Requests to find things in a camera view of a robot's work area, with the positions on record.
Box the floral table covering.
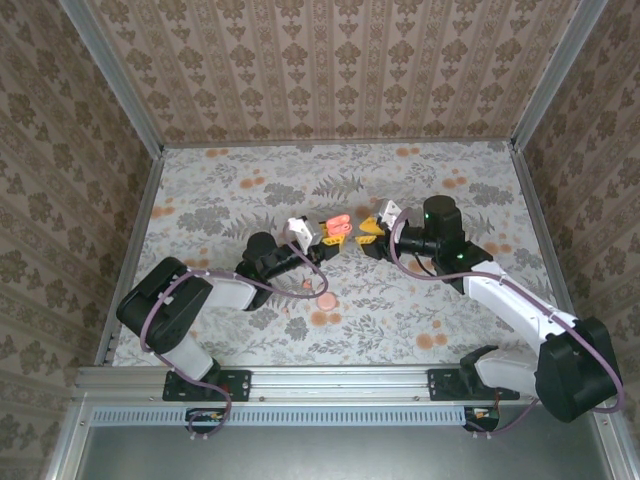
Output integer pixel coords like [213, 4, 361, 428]
[107, 141, 576, 367]

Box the small black electronics board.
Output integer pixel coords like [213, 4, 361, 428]
[185, 407, 226, 435]
[462, 405, 501, 434]

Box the grey metal sheet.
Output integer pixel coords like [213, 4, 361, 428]
[79, 424, 621, 480]

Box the aluminium table side rail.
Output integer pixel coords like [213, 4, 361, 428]
[97, 149, 166, 369]
[508, 144, 584, 321]

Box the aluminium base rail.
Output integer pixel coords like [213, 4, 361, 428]
[73, 366, 521, 405]

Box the white slotted cable duct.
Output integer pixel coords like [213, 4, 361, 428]
[92, 405, 466, 427]

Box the aluminium frame post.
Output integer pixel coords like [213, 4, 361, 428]
[510, 0, 610, 151]
[58, 0, 166, 157]

